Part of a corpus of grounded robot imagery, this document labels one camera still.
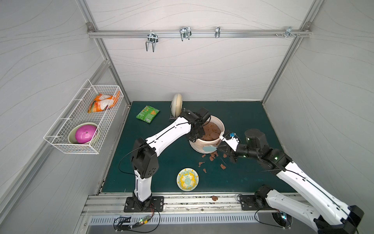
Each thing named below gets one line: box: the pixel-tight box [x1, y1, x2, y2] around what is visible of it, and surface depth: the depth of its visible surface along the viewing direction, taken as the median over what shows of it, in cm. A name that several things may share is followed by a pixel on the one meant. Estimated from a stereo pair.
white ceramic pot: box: [188, 115, 225, 154], surface depth 90 cm
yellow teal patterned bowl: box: [176, 167, 200, 192], surface depth 82 cm
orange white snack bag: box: [87, 90, 121, 114], surface depth 73 cm
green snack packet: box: [135, 105, 161, 124], surface depth 113 cm
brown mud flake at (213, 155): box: [209, 150, 219, 162], surface depth 92 cm
